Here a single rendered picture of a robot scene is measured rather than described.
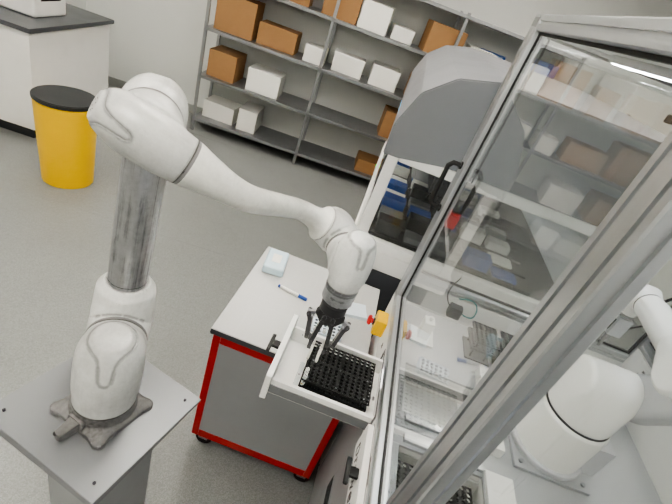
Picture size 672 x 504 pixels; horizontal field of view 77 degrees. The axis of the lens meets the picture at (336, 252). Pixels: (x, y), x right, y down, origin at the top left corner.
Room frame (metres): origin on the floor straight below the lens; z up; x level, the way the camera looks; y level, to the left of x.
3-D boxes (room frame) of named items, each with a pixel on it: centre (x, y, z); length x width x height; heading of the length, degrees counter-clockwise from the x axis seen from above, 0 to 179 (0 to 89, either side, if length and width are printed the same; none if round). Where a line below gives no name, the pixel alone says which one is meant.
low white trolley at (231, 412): (1.38, 0.03, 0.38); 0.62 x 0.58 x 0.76; 0
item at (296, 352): (0.97, -0.16, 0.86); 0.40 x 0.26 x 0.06; 90
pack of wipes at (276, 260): (1.56, 0.24, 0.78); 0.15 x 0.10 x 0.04; 6
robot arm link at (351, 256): (0.93, -0.04, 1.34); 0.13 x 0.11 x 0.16; 24
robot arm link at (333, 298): (0.92, -0.05, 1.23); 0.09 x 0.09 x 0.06
